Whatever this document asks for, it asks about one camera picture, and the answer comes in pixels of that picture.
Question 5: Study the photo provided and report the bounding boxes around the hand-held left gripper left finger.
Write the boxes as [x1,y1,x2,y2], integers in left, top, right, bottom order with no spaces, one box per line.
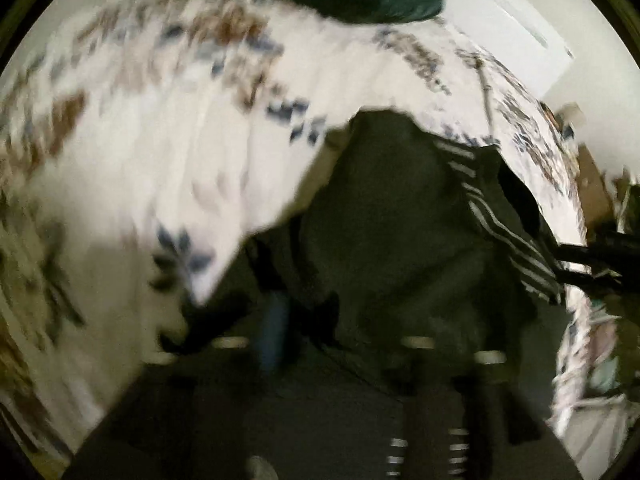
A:
[157,290,301,391]

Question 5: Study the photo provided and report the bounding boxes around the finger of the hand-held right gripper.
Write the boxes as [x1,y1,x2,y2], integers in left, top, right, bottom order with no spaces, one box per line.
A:
[552,232,640,267]
[561,270,626,288]

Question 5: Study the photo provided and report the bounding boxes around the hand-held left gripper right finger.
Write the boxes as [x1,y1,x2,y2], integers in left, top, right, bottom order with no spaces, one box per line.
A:
[400,335,511,480]

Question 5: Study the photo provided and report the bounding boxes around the black garment with white stripes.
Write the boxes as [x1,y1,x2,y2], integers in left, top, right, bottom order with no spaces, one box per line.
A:
[65,109,586,480]

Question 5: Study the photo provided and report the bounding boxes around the cardboard box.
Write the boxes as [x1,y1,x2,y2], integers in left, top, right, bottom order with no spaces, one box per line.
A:
[577,150,620,233]

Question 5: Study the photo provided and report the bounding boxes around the floral bed sheet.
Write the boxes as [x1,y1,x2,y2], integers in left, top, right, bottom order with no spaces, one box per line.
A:
[0,0,626,461]

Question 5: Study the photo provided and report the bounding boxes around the white bed headboard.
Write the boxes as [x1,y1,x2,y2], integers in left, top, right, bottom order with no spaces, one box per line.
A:
[440,0,576,106]

